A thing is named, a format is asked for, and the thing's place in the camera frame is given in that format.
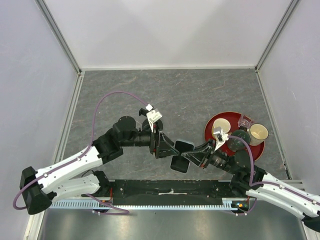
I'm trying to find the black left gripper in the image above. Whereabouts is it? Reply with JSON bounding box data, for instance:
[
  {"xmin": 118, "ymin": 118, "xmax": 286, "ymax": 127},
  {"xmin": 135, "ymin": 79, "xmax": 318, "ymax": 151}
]
[{"xmin": 121, "ymin": 120, "xmax": 180, "ymax": 159}]

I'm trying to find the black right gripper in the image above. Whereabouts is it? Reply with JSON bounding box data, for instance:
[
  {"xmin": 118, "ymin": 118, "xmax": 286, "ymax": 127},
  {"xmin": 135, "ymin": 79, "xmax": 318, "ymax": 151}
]
[{"xmin": 180, "ymin": 138, "xmax": 238, "ymax": 175}]

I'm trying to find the black smartphone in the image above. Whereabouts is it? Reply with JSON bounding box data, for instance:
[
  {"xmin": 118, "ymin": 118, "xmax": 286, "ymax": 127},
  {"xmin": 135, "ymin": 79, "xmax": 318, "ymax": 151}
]
[{"xmin": 170, "ymin": 139, "xmax": 195, "ymax": 174}]

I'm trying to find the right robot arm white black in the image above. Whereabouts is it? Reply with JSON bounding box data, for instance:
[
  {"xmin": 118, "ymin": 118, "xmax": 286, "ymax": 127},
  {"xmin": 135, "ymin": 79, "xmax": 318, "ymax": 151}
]
[{"xmin": 180, "ymin": 140, "xmax": 320, "ymax": 232}]

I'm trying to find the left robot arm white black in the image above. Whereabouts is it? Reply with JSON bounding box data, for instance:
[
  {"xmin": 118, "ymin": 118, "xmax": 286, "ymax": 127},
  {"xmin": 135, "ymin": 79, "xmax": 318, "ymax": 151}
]
[{"xmin": 18, "ymin": 116, "xmax": 180, "ymax": 215}]

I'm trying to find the black phone stand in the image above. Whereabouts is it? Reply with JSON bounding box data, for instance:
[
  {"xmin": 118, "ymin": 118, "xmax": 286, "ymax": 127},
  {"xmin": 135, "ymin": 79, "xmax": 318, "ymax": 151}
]
[{"xmin": 138, "ymin": 108, "xmax": 163, "ymax": 133}]

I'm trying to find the dark green cup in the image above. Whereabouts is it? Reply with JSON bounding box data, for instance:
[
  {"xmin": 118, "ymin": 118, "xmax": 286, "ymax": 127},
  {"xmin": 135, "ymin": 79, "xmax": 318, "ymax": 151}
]
[{"xmin": 227, "ymin": 129, "xmax": 250, "ymax": 152}]

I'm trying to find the clear plastic wrapper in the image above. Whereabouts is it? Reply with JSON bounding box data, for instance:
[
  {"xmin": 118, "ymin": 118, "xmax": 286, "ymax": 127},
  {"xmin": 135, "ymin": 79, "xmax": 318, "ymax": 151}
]
[{"xmin": 237, "ymin": 114, "xmax": 255, "ymax": 131}]

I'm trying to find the round red tray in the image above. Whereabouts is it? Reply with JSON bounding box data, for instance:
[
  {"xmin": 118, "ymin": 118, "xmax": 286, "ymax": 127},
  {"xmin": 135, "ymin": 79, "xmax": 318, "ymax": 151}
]
[{"xmin": 204, "ymin": 111, "xmax": 265, "ymax": 161}]

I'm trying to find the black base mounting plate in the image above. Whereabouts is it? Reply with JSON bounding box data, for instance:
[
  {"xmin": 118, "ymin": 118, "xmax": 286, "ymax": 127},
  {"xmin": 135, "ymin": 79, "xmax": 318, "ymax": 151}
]
[{"xmin": 93, "ymin": 179, "xmax": 247, "ymax": 206}]

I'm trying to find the cream mug right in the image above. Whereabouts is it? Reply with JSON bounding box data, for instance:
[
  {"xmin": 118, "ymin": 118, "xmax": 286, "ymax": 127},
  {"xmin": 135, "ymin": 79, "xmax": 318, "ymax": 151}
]
[{"xmin": 248, "ymin": 123, "xmax": 269, "ymax": 146}]

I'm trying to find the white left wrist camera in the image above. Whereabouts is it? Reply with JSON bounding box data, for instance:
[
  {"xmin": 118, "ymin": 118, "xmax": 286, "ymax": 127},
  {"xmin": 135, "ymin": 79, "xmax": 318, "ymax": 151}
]
[{"xmin": 145, "ymin": 103, "xmax": 163, "ymax": 133}]

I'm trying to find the yellow mug with handle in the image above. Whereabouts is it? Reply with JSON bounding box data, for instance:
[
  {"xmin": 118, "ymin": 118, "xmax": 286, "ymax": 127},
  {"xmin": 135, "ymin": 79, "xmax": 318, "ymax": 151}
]
[{"xmin": 211, "ymin": 118, "xmax": 231, "ymax": 135}]

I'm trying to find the light blue cable duct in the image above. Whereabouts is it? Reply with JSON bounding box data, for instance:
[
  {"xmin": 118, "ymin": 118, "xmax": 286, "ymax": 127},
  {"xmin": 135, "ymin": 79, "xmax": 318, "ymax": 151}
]
[{"xmin": 49, "ymin": 198, "xmax": 249, "ymax": 211}]

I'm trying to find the aluminium frame rail front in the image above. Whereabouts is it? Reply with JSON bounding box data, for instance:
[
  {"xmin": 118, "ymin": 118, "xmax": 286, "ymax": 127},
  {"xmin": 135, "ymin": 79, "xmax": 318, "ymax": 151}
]
[{"xmin": 39, "ymin": 174, "xmax": 298, "ymax": 202}]

